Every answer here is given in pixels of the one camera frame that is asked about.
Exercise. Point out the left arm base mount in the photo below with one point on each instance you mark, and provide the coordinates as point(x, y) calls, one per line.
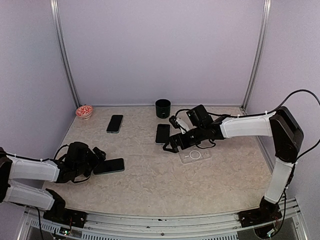
point(65, 216)

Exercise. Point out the left aluminium frame post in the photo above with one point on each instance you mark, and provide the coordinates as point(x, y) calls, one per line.
point(54, 5)

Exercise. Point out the black phone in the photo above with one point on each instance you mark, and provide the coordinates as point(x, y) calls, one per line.
point(115, 124)
point(109, 166)
point(162, 133)

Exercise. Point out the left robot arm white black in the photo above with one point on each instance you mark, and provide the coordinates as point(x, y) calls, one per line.
point(17, 173)

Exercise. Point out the red white patterned bowl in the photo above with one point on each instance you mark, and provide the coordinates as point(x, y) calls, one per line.
point(84, 112)

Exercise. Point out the black phone bottom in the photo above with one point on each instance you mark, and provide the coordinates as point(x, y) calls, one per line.
point(109, 166)

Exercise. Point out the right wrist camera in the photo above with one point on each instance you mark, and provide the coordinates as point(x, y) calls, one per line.
point(178, 123)

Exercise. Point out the clear phone case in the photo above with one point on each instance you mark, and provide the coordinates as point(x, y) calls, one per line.
point(189, 156)

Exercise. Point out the lavender phone case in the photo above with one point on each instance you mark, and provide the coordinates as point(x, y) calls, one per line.
point(160, 143)

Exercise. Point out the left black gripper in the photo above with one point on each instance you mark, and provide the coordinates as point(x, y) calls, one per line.
point(95, 160)

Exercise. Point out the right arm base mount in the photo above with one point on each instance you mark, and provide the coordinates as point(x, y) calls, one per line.
point(255, 216)

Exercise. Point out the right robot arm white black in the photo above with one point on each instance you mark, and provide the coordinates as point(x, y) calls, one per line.
point(278, 125)

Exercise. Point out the black phone top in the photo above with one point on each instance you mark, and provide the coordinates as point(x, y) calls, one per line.
point(162, 133)

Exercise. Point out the right aluminium frame post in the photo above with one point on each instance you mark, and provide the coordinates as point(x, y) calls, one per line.
point(258, 53)

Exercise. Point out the front aluminium rail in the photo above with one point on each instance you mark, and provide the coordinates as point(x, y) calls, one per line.
point(217, 226)

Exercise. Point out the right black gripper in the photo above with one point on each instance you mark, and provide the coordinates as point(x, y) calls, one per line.
point(175, 143)

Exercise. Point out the aluminium frame post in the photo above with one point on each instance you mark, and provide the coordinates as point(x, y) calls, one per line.
point(54, 5)
point(258, 53)

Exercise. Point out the dark green mug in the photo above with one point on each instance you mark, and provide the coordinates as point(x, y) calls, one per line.
point(162, 108)

